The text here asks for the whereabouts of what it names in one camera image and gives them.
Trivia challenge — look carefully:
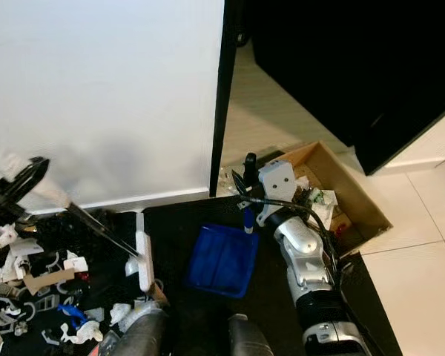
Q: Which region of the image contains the blue plastic dustpan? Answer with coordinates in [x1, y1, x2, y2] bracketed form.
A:
[183, 208, 262, 300]

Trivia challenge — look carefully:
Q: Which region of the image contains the black crumpled plastic bag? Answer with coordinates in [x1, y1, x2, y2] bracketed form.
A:
[30, 211, 136, 247]

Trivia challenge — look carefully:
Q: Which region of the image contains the white green wrapper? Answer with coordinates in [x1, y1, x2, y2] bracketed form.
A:
[306, 188, 340, 225]

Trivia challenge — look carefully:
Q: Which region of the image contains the long brown cardboard strip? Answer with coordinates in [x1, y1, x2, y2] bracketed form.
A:
[23, 268, 76, 294]

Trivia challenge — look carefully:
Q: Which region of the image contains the white square tag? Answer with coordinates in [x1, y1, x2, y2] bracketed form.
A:
[62, 251, 90, 280]

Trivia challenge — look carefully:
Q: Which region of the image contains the long white flat strip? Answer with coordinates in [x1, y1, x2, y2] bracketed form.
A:
[135, 211, 146, 257]

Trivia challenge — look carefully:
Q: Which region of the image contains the brown cardboard box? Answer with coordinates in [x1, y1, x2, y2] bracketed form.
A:
[274, 140, 395, 257]

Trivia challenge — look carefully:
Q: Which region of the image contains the blue plastic scrap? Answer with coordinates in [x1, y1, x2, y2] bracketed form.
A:
[57, 303, 88, 329]

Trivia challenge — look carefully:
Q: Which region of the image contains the grey right robot leg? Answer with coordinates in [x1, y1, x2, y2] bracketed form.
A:
[225, 314, 277, 356]

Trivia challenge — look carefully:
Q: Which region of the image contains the grey robot leg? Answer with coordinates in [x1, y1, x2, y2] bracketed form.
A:
[113, 307, 169, 356]
[225, 314, 277, 356]

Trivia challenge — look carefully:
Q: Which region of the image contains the black door panel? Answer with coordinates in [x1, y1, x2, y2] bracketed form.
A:
[251, 0, 445, 177]

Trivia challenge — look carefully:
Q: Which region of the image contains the white crumpled paper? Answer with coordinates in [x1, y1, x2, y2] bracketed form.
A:
[62, 319, 105, 346]

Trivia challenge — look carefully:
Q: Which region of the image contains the clear bubble wrap wad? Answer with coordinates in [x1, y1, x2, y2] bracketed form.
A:
[109, 300, 155, 329]

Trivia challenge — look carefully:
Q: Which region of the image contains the grey left robot leg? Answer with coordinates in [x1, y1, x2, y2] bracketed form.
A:
[113, 307, 169, 356]

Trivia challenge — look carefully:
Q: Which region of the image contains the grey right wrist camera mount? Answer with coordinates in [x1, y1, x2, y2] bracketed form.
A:
[256, 159, 299, 225]

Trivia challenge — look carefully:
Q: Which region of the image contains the black door frame post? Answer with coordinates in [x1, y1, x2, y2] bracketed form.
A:
[208, 0, 247, 199]

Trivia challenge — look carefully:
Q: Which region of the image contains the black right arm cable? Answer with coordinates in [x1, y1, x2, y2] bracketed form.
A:
[237, 178, 353, 283]

